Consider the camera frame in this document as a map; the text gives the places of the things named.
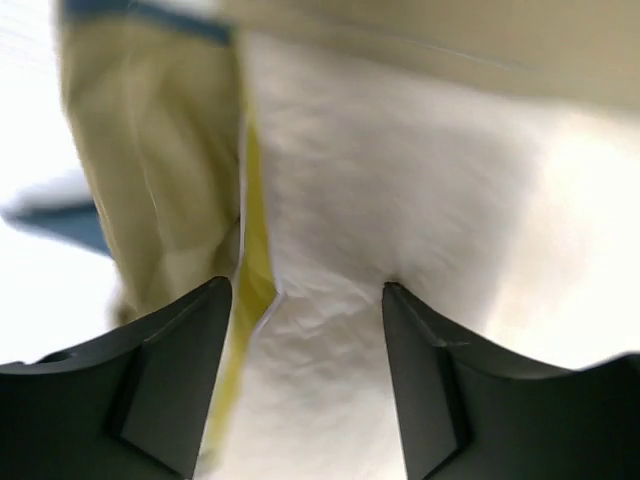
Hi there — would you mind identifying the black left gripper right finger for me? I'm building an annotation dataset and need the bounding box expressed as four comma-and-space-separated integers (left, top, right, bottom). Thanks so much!
382, 283, 639, 480

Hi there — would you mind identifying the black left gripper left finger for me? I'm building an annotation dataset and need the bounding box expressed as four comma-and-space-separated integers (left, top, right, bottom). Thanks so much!
1, 277, 232, 480

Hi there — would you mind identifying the cream yellow-edged pillow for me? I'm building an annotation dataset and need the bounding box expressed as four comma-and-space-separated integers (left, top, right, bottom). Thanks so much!
215, 33, 639, 479

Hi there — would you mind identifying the blue beige striped pillowcase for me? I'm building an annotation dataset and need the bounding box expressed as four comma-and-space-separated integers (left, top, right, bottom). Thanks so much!
0, 0, 640, 331

